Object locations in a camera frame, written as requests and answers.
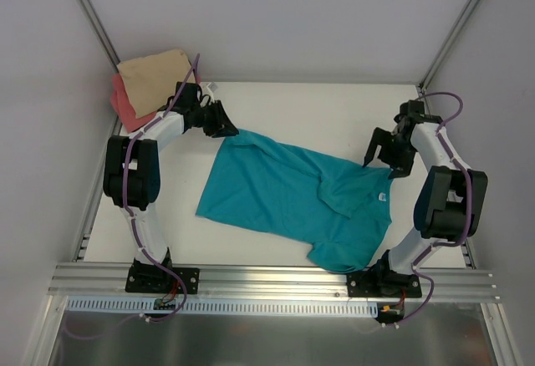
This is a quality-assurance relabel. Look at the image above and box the white slotted cable duct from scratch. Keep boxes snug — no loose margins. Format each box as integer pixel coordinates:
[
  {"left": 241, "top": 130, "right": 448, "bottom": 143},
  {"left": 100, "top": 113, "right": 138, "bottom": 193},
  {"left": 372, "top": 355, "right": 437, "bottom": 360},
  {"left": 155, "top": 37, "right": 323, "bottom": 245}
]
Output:
[{"left": 65, "top": 296, "right": 379, "bottom": 318}]

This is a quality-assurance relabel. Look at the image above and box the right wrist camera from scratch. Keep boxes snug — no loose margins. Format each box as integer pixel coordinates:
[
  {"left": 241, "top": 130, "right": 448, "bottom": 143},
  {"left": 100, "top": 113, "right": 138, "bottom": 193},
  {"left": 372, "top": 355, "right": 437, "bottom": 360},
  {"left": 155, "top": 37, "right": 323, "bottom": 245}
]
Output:
[{"left": 394, "top": 99, "right": 442, "bottom": 133}]

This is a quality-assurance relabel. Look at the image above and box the pink folded t shirt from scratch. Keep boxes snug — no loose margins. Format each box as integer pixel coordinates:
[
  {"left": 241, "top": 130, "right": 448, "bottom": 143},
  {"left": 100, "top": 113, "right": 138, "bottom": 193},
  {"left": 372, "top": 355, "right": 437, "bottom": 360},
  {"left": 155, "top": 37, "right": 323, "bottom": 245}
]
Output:
[{"left": 110, "top": 74, "right": 161, "bottom": 133}]

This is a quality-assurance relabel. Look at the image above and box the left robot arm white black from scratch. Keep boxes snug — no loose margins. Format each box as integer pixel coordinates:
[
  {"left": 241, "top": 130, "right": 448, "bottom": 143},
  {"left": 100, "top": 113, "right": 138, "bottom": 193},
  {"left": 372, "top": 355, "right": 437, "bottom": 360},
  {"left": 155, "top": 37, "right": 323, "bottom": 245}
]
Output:
[{"left": 103, "top": 82, "right": 238, "bottom": 293}]

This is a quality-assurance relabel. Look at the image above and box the aluminium mounting rail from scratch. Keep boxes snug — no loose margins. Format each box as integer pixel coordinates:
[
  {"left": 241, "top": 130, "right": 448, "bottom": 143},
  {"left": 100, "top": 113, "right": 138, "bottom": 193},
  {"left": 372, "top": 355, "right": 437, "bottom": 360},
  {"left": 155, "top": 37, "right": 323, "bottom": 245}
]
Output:
[{"left": 48, "top": 262, "right": 502, "bottom": 303}]

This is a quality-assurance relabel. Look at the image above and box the teal t shirt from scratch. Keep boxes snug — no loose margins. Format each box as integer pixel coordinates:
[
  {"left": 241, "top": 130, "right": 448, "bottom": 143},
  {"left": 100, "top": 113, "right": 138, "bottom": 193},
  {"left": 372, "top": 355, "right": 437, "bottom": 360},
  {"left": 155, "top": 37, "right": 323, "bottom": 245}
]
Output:
[{"left": 196, "top": 130, "right": 392, "bottom": 273}]

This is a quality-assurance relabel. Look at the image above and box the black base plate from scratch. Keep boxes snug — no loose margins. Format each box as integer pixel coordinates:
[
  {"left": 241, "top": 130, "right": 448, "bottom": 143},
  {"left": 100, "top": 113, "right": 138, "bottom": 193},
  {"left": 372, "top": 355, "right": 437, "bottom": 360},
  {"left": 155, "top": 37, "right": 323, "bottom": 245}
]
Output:
[
  {"left": 125, "top": 263, "right": 200, "bottom": 294},
  {"left": 346, "top": 270, "right": 422, "bottom": 298}
]

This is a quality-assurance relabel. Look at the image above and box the aluminium frame post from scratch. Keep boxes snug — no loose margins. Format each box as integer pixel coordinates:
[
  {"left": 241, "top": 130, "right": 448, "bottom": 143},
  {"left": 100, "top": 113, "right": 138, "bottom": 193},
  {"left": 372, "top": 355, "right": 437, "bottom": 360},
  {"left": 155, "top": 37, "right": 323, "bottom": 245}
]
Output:
[
  {"left": 416, "top": 0, "right": 483, "bottom": 92},
  {"left": 76, "top": 0, "right": 120, "bottom": 72}
]

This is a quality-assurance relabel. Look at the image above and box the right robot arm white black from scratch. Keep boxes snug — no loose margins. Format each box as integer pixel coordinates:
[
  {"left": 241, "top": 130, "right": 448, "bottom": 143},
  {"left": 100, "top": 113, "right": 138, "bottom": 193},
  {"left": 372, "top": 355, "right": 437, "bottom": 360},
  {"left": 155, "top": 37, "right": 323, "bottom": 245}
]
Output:
[{"left": 353, "top": 98, "right": 488, "bottom": 297}]

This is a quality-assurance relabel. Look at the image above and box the left aluminium frame post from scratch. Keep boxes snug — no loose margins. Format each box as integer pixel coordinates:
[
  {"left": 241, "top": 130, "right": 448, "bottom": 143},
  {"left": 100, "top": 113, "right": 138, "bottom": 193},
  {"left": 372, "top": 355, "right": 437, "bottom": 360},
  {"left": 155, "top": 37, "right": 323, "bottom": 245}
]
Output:
[{"left": 76, "top": 0, "right": 120, "bottom": 72}]

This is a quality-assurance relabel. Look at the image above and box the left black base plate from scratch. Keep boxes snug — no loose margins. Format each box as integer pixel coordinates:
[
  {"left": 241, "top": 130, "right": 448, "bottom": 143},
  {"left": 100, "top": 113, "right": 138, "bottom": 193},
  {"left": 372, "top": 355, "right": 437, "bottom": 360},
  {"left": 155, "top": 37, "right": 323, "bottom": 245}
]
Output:
[{"left": 125, "top": 263, "right": 200, "bottom": 294}]

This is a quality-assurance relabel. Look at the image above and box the beige folded t shirt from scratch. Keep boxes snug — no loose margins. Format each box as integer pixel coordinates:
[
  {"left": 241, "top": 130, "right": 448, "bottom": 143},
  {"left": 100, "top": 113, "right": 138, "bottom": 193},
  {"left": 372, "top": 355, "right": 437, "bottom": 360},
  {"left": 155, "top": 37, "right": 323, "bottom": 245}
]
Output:
[{"left": 118, "top": 48, "right": 194, "bottom": 119}]

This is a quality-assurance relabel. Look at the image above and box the right aluminium frame post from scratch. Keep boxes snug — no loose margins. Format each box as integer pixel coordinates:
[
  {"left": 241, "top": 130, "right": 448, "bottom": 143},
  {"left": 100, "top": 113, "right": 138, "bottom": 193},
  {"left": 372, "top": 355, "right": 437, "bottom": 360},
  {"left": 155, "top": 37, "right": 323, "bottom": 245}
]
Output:
[{"left": 416, "top": 0, "right": 483, "bottom": 92}]

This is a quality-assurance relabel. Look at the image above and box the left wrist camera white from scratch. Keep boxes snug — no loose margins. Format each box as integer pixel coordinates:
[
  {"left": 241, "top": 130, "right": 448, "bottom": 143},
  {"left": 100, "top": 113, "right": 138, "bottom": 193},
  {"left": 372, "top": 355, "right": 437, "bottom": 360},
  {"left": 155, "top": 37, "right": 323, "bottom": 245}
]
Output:
[{"left": 201, "top": 82, "right": 218, "bottom": 100}]

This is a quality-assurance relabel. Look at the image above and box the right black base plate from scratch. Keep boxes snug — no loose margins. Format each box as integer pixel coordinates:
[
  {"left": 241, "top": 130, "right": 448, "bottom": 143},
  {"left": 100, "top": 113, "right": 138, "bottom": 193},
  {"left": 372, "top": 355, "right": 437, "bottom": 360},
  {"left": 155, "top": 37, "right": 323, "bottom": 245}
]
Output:
[{"left": 346, "top": 270, "right": 422, "bottom": 298}]

